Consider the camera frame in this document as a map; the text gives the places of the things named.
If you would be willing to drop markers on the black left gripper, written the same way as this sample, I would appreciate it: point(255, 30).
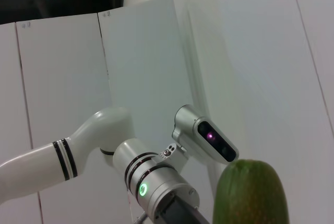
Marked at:
point(185, 213)

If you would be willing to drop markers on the green cucumber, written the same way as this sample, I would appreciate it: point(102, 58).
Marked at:
point(248, 195)

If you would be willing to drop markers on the grey head camera bracket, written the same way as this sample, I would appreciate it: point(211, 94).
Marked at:
point(169, 153)

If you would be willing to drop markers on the silver head camera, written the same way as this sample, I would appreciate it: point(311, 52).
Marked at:
point(201, 135)

